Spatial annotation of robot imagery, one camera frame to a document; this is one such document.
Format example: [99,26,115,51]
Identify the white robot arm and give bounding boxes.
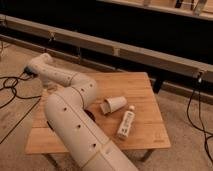
[27,53,139,171]

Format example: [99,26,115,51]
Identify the white paper cup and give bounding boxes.
[100,96,127,115]

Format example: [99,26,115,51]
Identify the wooden table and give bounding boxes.
[25,72,171,154]

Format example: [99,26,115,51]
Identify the purple bowl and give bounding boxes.
[85,110,96,122]

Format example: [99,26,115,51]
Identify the white plastic bottle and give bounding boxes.
[117,105,135,140]

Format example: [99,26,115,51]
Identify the black power adapter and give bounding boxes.
[24,67,31,75]

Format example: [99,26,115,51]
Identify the long wooden beam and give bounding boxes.
[0,14,213,83]

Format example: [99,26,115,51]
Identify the black floor cable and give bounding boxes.
[0,73,43,145]

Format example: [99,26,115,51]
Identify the black cable right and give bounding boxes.
[186,74,213,164]

